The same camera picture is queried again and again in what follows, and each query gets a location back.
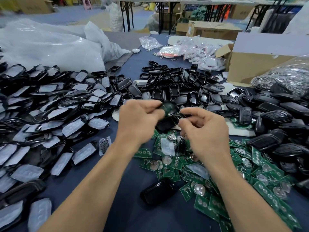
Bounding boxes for person's right hand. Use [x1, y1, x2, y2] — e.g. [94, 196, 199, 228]
[179, 107, 236, 167]

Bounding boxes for person's left hand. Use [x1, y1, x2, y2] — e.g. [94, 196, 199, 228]
[116, 99, 166, 153]

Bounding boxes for black shell cover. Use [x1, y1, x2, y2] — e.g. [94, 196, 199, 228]
[155, 116, 180, 133]

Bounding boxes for pile of green circuit boards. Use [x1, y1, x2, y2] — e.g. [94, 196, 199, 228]
[133, 121, 302, 232]

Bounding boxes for pile of black shell halves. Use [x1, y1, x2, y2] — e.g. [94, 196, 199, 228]
[137, 60, 242, 119]

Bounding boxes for lone glossy black shell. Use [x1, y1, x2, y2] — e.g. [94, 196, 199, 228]
[140, 178, 179, 207]

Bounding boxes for pile of assembled black fobs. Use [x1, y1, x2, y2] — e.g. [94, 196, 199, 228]
[239, 82, 309, 196]

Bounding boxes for pile of shells with pads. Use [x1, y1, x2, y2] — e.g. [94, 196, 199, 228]
[0, 63, 127, 232]

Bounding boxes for person's right forearm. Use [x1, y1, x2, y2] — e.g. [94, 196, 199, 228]
[210, 159, 293, 232]

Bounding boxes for person's left forearm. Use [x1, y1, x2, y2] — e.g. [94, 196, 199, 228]
[39, 145, 138, 232]

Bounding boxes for black rubber button pad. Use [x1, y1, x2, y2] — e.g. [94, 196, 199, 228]
[176, 137, 187, 153]

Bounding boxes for clear plastic film piece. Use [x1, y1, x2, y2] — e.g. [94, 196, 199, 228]
[160, 138, 175, 157]

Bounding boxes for clear bag with red label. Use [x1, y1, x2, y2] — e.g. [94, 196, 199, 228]
[154, 45, 184, 58]

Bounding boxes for heap of clear parts bags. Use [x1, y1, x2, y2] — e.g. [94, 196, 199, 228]
[183, 40, 227, 72]

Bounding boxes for small crumpled clear plastic bag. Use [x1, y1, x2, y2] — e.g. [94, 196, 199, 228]
[139, 36, 163, 50]

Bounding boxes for large open cardboard box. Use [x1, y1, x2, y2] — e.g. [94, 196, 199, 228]
[216, 32, 309, 87]

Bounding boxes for clear bag of metal parts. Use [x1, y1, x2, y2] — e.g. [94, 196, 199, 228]
[251, 58, 309, 97]

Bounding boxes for brown cardboard box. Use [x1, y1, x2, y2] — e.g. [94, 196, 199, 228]
[187, 21, 242, 41]

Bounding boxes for white sack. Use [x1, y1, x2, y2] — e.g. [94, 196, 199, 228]
[108, 2, 125, 32]

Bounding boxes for large white plastic bag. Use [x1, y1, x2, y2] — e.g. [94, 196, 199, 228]
[0, 19, 131, 73]

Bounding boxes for long white table top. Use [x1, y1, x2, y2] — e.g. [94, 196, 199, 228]
[113, 0, 290, 5]

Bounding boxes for tan cardboard box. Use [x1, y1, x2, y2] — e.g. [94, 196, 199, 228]
[17, 0, 54, 15]

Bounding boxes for black metal table frame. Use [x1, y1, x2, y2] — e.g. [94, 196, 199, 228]
[118, 0, 177, 34]

